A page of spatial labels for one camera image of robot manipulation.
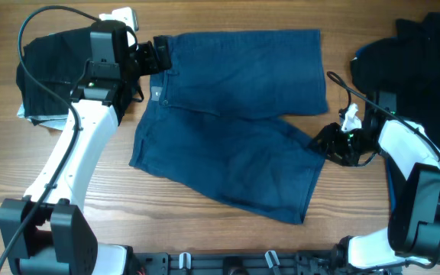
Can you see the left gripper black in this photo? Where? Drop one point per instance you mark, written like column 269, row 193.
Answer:
column 151, row 65

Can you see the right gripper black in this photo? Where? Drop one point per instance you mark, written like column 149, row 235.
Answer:
column 329, row 135

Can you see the blue denim shorts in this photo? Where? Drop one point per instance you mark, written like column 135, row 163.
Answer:
column 215, row 121

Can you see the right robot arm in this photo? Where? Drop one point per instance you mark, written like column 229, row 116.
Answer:
column 412, row 236

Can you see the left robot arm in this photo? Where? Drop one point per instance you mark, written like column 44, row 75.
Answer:
column 45, row 231

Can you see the black folded garment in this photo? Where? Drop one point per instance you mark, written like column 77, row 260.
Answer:
column 56, row 61

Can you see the black polo shirt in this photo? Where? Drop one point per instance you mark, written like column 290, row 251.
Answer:
column 407, row 65

